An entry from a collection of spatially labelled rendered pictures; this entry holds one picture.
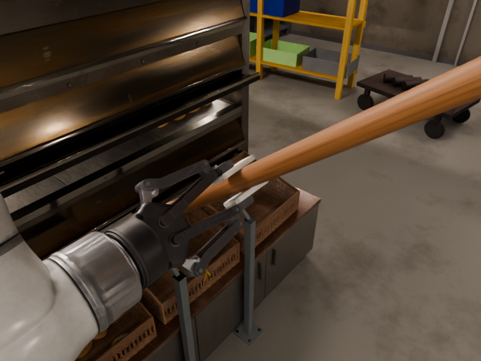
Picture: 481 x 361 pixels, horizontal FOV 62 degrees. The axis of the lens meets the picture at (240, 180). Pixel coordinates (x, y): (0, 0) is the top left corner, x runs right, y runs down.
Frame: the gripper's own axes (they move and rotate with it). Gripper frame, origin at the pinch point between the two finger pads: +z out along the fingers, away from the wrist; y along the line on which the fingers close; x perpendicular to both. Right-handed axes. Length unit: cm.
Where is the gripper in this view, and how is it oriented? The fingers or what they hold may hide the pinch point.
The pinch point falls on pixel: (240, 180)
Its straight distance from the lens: 55.5
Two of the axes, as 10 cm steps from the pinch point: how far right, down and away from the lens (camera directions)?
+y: 5.0, 8.6, 1.0
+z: 6.4, -4.4, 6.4
